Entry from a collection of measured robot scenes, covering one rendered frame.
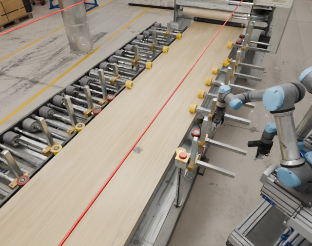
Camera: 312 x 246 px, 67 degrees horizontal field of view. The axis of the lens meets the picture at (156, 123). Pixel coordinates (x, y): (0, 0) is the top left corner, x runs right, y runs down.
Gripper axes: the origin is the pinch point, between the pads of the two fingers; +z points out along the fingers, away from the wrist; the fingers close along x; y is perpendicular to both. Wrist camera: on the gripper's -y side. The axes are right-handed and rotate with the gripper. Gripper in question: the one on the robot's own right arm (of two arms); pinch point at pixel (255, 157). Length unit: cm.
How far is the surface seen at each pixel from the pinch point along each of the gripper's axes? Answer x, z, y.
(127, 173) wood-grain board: -60, -7, -79
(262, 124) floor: 148, 83, 10
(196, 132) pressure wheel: -0.6, -8.0, -48.2
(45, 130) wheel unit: -60, -21, -149
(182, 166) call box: -59, -35, -40
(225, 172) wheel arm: -26.2, -3.1, -17.3
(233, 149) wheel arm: -1.4, -3.4, -16.9
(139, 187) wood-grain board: -66, -7, -66
